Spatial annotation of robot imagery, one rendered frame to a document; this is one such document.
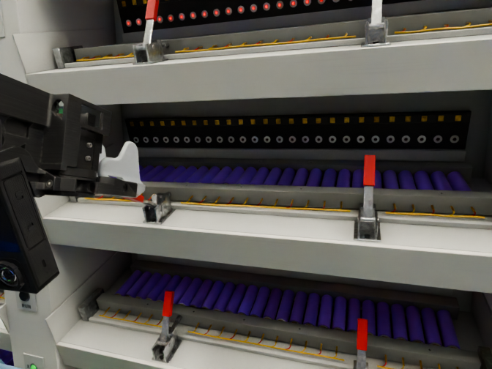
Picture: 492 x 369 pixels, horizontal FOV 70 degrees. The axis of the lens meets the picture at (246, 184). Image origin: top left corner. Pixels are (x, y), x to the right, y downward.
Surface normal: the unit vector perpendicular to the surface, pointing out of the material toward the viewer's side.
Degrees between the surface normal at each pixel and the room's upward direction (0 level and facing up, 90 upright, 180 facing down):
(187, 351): 15
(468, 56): 106
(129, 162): 90
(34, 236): 90
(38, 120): 90
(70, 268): 90
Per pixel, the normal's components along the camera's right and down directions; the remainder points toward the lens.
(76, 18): 0.95, 0.04
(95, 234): -0.29, 0.42
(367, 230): -0.10, -0.91
